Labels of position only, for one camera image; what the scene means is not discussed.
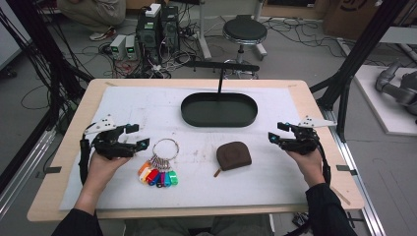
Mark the aluminium floor rail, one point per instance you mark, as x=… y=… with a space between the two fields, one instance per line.
x=357 y=183
x=23 y=177

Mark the small white box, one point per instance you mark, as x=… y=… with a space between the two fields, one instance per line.
x=153 y=10

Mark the brown coin pouch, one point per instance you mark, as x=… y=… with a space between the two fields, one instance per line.
x=233 y=156

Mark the black metal frame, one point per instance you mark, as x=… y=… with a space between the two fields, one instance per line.
x=360 y=52

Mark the white table leg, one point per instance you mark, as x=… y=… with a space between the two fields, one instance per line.
x=204 y=36

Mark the black round stool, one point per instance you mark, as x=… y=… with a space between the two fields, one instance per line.
x=245 y=31

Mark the black tape strip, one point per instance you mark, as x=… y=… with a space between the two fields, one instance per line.
x=345 y=169
x=52 y=170

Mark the person's left hand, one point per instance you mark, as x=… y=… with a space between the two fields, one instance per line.
x=103 y=173

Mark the black computer tower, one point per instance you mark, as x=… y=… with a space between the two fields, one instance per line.
x=170 y=29
x=148 y=36

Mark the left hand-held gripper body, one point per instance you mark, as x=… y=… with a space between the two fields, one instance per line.
x=109 y=147

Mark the cardboard box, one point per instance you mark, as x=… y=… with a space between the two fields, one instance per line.
x=354 y=18

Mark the white power supply box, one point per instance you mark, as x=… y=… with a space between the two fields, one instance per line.
x=131 y=47
x=118 y=46

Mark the white platform board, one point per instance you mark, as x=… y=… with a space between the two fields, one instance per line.
x=377 y=111

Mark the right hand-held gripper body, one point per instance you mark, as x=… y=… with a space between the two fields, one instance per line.
x=303 y=142

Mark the black oval tray with hanger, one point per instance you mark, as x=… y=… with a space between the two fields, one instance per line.
x=219 y=109

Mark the person's right hand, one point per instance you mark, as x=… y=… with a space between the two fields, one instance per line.
x=311 y=167

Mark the white foam mat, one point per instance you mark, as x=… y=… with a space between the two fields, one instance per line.
x=203 y=190

